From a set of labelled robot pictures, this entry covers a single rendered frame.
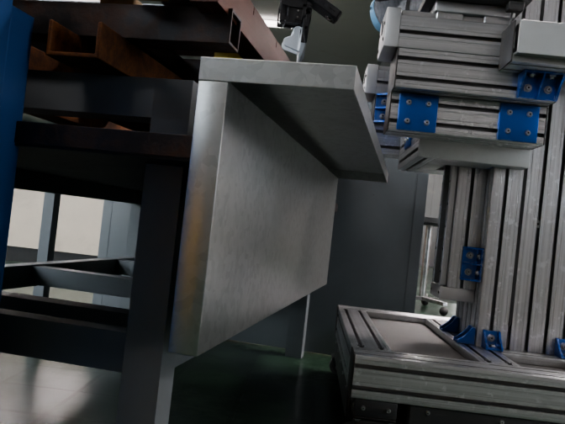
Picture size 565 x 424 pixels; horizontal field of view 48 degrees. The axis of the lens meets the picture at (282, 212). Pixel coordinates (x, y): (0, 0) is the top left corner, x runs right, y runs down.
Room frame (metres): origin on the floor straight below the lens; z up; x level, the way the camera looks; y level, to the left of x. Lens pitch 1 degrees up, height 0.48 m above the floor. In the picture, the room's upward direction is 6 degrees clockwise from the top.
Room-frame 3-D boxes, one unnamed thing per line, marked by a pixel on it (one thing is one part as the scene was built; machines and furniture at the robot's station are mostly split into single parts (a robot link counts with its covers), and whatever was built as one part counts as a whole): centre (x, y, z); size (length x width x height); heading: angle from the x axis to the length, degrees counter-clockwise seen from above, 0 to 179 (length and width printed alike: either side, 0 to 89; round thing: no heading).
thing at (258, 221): (1.44, -0.02, 0.47); 1.30 x 0.04 x 0.35; 169
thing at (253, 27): (1.64, -0.02, 0.80); 1.62 x 0.04 x 0.06; 169
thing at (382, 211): (2.51, 0.10, 0.50); 1.30 x 0.04 x 1.01; 79
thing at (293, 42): (1.62, 0.02, 0.94); 0.06 x 0.03 x 0.09; 97
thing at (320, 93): (1.42, -0.10, 0.66); 1.30 x 0.20 x 0.03; 169
